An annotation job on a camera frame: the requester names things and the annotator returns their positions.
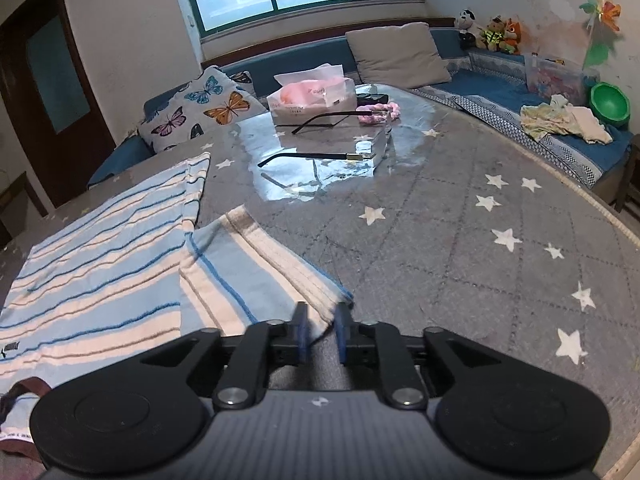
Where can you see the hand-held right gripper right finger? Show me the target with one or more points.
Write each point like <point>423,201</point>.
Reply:
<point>343,335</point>

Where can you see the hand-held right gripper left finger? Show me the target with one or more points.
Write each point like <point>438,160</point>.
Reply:
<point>301,335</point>

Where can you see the blue white striped shirt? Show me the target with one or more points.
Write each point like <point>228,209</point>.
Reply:
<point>100,270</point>

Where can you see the pile of light clothes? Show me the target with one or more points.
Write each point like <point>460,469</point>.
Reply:
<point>555,120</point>

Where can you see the grey star print tablecloth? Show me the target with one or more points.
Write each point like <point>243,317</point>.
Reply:
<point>450,240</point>

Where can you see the black eyeglasses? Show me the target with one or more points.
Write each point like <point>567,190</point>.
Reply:
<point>320,156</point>

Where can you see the pink braided scrunchie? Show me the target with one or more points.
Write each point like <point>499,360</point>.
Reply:
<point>372,116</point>

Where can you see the pink tissue pack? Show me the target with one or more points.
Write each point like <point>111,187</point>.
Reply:
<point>310,97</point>

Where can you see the butterfly print pillow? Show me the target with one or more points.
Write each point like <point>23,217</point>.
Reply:
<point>200,110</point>

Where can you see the grey pillow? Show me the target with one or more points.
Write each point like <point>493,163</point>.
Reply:
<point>395,55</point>

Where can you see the blue sofa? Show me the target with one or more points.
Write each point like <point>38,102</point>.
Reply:
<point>490,87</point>

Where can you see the brown wooden side cabinet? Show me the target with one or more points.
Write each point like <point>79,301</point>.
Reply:
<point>12,200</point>

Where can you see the clear plastic storage box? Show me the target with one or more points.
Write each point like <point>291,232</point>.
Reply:
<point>555,80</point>

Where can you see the dark wooden chair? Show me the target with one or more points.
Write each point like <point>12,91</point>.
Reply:
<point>631,170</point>

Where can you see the brown bear plush toy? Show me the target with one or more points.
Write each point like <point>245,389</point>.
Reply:
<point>495,35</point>

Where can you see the panda plush toy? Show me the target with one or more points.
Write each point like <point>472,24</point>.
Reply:
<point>467,22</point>

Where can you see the orange plush toy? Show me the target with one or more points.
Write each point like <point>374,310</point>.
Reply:
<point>515,35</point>

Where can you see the green plastic bowl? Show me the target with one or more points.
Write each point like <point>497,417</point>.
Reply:
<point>610,105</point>

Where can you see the dark brown wooden door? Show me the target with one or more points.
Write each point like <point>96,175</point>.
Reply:
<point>55,75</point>

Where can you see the colourful pinwheel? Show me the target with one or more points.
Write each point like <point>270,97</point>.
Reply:
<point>607,15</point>

